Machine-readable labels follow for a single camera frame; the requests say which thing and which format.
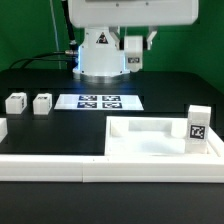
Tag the white thin pole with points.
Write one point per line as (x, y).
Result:
(54, 25)

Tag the white sheet with AprilTags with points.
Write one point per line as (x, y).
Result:
(98, 102)

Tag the white square table top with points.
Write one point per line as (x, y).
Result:
(152, 136)

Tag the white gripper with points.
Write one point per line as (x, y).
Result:
(132, 13)

